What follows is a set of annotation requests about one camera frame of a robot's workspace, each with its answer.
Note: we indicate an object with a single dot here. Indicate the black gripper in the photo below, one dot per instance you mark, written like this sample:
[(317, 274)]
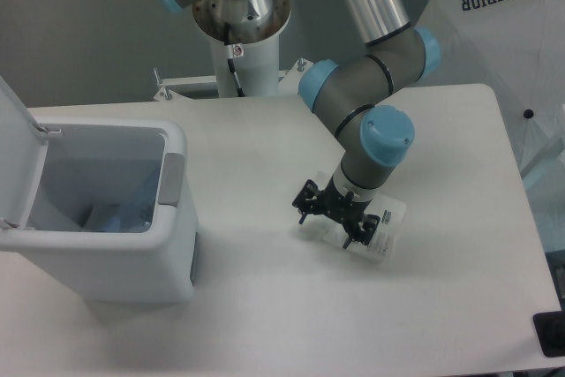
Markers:
[(358, 225)]

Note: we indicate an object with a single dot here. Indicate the white plastic packaging bag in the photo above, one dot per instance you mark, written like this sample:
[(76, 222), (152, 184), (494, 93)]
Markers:
[(390, 211)]

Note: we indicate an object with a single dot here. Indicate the clear plastic water bottle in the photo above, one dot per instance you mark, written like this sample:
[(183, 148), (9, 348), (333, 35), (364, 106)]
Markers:
[(136, 214)]

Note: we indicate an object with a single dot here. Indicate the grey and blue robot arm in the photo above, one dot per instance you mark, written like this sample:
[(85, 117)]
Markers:
[(348, 100)]

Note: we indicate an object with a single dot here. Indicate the white trash can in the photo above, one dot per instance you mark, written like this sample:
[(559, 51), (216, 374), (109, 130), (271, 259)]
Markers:
[(92, 164)]

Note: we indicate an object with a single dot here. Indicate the white trash can lid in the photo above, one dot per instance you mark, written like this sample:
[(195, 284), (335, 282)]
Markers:
[(23, 151)]

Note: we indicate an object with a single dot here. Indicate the black device at table edge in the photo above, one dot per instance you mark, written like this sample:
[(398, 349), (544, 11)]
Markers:
[(550, 331)]

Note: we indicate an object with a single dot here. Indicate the white Superior umbrella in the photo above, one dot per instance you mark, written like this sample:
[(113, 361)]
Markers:
[(516, 47)]

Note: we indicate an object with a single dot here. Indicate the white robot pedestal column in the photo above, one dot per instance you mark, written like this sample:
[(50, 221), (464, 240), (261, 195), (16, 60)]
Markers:
[(243, 37)]

